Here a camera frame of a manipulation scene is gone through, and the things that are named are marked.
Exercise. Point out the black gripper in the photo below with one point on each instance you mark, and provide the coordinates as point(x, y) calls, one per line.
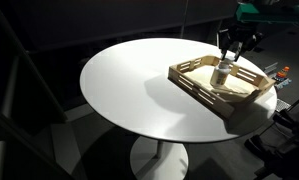
point(239, 33)

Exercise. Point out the white round bottle lid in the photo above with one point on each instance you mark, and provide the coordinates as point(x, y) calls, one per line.
point(227, 62)

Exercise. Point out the white bottle with orange label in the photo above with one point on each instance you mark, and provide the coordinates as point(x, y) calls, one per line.
point(219, 76)

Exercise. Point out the light wooden slotted tray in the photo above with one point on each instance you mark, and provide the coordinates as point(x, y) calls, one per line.
point(202, 80)

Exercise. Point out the orange plastic toy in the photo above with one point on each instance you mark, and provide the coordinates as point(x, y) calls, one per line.
point(283, 72)

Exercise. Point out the blue printed flat pack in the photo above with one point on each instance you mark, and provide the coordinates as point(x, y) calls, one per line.
point(283, 83)

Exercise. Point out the perforated metal breadboard plate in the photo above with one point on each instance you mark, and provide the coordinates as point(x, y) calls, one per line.
point(283, 105)

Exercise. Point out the small grey metal bracket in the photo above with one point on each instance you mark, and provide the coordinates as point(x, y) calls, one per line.
point(270, 67)

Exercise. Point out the green camera mount bracket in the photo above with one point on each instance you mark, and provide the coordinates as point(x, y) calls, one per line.
point(265, 15)

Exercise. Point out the white round table pedestal base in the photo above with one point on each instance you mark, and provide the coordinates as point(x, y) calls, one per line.
point(162, 160)

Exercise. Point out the grey metal frame post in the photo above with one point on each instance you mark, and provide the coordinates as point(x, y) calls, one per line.
point(9, 86)

